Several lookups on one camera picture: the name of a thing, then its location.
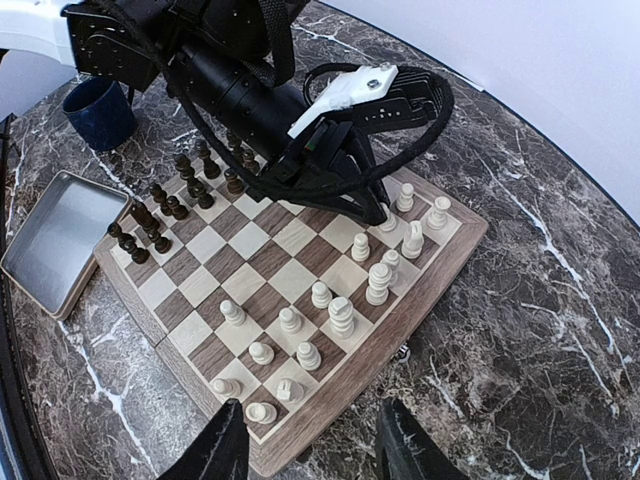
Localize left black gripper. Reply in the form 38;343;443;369
260;119;390;225

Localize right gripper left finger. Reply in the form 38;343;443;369
158;399;249;480

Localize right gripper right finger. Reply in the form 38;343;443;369
375;398;468;480

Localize white chess rook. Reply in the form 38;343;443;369
245;402;278;425

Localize white chess pawn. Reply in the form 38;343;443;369
211;378;242;398
278;307;303;335
248;341;275;365

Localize white chess piece round top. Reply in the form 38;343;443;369
365;263;392;306

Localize white chess bishop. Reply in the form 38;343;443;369
296;341;322;371

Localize wooden chess board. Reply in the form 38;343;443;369
95;169;488;477

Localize metal tray wooden rim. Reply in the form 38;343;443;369
1;170;131;320

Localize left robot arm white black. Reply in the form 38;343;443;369
1;1;389;226

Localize black chess pieces row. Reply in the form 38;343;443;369
106;127;266;266

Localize dark blue mug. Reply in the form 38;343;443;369
62;77;136;152

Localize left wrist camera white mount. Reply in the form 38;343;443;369
288;63;453;139

